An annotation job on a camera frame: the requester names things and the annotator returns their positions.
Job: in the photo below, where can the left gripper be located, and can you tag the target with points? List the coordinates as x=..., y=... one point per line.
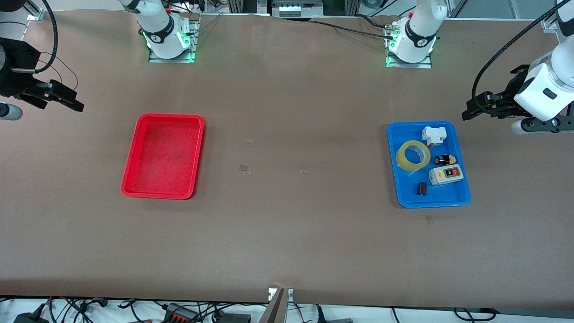
x=514, y=89

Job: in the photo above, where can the yellow tape roll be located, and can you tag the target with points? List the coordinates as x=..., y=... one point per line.
x=400, y=158

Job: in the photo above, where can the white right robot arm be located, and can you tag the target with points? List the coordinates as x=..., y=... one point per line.
x=157, y=27

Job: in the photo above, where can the white circuit breaker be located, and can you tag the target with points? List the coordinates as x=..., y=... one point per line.
x=434, y=135

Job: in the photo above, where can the black orange push button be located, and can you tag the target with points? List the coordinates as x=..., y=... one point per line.
x=445, y=160

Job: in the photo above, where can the small black component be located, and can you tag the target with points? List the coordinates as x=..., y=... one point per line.
x=422, y=189

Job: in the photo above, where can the blue plastic tray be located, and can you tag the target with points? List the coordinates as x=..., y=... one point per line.
x=410, y=190

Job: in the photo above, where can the red plastic tray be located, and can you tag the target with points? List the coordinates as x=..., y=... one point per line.
x=162, y=157

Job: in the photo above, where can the black power adapter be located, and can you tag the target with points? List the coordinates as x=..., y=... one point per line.
x=29, y=317

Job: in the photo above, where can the black orange power strip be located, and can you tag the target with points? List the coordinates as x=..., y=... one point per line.
x=179, y=314

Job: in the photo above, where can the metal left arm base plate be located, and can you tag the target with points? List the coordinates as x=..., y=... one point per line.
x=423, y=64

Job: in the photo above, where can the aluminium corner bracket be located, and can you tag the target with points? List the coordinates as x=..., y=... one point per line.
x=549, y=21
x=36, y=11

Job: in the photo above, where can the grey switch box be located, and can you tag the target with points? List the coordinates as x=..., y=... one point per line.
x=444, y=176

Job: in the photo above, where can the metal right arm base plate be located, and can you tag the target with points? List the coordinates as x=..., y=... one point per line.
x=193, y=45

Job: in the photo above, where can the aluminium frame with power strip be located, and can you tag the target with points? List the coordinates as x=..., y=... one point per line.
x=296, y=8

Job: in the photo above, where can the silver camera mount bracket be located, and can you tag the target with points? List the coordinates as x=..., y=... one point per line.
x=279, y=303

